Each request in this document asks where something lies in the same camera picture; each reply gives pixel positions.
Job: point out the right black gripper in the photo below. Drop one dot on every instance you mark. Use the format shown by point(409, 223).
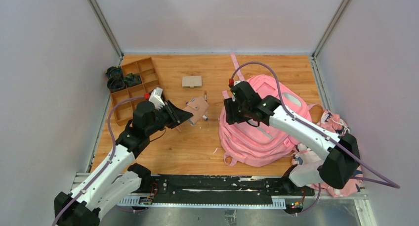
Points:
point(231, 117)

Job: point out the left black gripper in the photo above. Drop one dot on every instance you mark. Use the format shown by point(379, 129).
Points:
point(171, 112)

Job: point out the beige wallet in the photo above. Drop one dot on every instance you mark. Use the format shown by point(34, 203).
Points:
point(192, 81)

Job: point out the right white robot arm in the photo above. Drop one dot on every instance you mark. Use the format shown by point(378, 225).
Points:
point(338, 155)

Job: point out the pink student backpack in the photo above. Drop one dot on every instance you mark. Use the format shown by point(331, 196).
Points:
point(262, 145)

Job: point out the pink patterned cloth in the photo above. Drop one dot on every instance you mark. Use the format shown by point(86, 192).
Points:
point(303, 155)

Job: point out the pink brown wallet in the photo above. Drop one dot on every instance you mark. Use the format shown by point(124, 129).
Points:
point(198, 107)

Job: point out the wooden divided organizer tray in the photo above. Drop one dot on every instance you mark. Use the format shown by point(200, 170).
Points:
point(136, 79)

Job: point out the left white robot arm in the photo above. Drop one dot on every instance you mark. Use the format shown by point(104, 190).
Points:
point(118, 175)

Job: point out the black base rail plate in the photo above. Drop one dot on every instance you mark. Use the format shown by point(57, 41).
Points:
point(218, 190)

